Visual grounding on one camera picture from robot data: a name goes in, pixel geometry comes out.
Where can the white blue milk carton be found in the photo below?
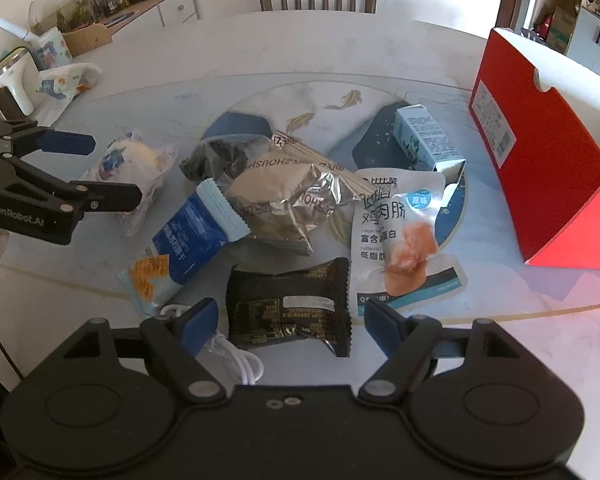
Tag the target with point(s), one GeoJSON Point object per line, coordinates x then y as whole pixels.
{"type": "Point", "coordinates": [424, 135]}

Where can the silver foil snack packet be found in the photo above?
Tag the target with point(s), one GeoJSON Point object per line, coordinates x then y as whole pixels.
{"type": "Point", "coordinates": [280, 185]}

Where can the open brown cardboard box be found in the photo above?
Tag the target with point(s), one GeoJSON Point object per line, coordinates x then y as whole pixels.
{"type": "Point", "coordinates": [85, 40]}

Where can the white handheld appliance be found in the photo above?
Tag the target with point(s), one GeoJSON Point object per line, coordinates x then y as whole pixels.
{"type": "Point", "coordinates": [15, 87]}

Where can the printed white plastic bag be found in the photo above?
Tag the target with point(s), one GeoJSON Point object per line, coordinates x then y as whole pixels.
{"type": "Point", "coordinates": [65, 80]}

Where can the black snack packet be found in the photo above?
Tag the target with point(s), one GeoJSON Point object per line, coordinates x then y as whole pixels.
{"type": "Point", "coordinates": [280, 310]}

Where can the blue biscuit packet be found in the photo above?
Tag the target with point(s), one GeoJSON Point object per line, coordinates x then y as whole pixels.
{"type": "Point", "coordinates": [195, 230]}

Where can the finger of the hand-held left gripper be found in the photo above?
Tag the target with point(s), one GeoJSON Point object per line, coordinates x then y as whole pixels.
{"type": "Point", "coordinates": [65, 143]}
{"type": "Point", "coordinates": [115, 198]}

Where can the red toy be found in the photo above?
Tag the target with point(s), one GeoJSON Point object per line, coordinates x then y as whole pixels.
{"type": "Point", "coordinates": [543, 22]}

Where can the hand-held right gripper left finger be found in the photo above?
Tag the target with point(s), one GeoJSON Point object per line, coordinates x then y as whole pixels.
{"type": "Point", "coordinates": [200, 321]}

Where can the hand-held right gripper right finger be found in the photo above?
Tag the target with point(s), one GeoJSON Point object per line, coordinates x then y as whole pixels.
{"type": "Point", "coordinates": [382, 324]}

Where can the white sideboard with wooden top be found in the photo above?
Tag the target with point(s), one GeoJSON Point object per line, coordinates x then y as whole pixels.
{"type": "Point", "coordinates": [180, 7]}

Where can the white sausage packet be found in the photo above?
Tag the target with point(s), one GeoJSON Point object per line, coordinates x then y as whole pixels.
{"type": "Point", "coordinates": [379, 220]}

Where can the clear packet with dark contents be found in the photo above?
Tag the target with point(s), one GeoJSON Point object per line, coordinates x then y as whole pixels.
{"type": "Point", "coordinates": [220, 155]}

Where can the teal printed cardboard box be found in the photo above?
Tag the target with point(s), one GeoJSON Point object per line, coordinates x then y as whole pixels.
{"type": "Point", "coordinates": [559, 30]}

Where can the red cardboard box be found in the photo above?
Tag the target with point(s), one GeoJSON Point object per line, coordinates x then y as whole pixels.
{"type": "Point", "coordinates": [544, 170]}

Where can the printed white mug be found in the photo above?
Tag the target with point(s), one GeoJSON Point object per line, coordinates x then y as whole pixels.
{"type": "Point", "coordinates": [52, 50]}

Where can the white marble desktop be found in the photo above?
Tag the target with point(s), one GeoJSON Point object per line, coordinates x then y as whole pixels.
{"type": "Point", "coordinates": [330, 60]}

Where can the clear bread packet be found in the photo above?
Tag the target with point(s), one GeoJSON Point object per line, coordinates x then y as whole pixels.
{"type": "Point", "coordinates": [125, 160]}

